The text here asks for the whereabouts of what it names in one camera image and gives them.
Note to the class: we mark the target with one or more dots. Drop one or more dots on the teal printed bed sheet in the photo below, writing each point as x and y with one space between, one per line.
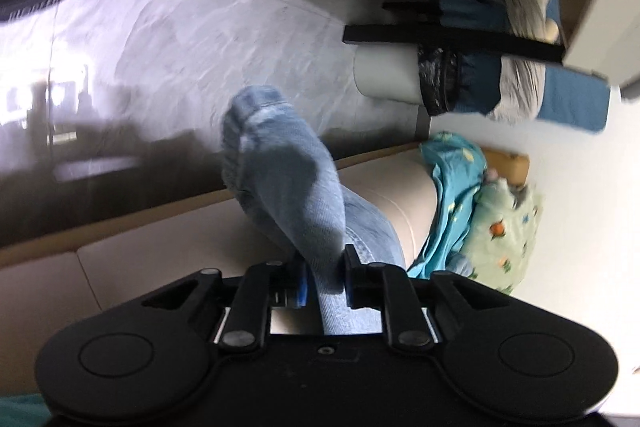
450 207

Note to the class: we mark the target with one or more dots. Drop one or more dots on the black trash bin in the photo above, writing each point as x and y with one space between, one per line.
440 77

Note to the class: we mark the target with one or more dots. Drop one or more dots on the beige bed frame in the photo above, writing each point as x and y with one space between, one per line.
200 247

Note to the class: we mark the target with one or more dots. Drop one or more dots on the wooden headboard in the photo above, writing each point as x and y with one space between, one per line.
512 167

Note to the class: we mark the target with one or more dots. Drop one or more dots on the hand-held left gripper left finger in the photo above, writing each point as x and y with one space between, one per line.
301 292

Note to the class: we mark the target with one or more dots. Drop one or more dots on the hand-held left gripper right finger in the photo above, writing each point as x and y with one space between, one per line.
357 287

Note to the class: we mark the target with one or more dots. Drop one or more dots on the blue denim pants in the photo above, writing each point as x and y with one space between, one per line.
290 187

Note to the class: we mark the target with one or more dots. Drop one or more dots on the green cartoon print blanket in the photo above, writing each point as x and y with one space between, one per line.
505 237

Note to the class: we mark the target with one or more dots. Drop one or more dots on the cream yellow bottle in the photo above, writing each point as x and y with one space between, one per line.
551 31

